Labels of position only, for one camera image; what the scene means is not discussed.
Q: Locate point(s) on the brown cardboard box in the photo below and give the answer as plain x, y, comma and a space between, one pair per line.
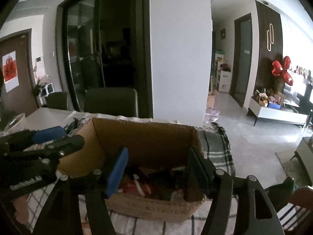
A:
146, 137

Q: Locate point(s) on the small floor cardboard box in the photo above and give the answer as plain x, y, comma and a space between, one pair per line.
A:
211, 100

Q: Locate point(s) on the red and white poster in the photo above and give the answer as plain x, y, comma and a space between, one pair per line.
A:
11, 72

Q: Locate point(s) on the grey side table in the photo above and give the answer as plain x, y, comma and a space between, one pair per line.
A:
304, 151

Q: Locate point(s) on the white low cabinet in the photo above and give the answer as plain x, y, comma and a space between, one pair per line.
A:
276, 113

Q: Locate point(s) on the dark hallway door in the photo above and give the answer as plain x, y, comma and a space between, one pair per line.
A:
242, 61

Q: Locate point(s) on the red flower balloon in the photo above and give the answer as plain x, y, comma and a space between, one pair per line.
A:
281, 69

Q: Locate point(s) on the dark upholstered chair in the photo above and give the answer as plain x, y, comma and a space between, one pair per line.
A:
110, 102
57, 100

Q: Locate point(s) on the white storage shelf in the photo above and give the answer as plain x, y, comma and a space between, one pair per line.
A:
222, 78

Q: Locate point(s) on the checked white tablecloth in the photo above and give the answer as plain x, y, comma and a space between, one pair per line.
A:
216, 149

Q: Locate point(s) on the gold loop wall lamp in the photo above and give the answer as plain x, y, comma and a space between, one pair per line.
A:
270, 38

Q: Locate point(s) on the small framed wall picture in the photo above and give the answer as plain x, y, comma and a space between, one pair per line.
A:
223, 33

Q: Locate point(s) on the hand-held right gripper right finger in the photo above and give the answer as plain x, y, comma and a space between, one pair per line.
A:
196, 171

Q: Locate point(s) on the white bowl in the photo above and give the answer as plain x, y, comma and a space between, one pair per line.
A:
18, 122

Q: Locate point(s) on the blue box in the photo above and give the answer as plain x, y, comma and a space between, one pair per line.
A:
274, 105

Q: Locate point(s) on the brown wooden door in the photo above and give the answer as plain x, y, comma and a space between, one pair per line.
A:
24, 98

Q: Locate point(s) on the row of small bottles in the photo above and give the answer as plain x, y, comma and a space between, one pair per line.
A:
303, 73

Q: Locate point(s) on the wooden chair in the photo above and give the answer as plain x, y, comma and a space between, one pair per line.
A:
303, 198

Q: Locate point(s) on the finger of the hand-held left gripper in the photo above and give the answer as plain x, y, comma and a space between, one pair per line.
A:
71, 143
46, 134

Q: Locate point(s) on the red brown snack packet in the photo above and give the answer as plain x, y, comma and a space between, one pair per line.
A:
130, 189

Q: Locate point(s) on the dark glass door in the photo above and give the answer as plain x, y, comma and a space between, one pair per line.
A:
85, 53

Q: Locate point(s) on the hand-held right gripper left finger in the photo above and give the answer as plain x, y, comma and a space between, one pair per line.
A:
117, 173

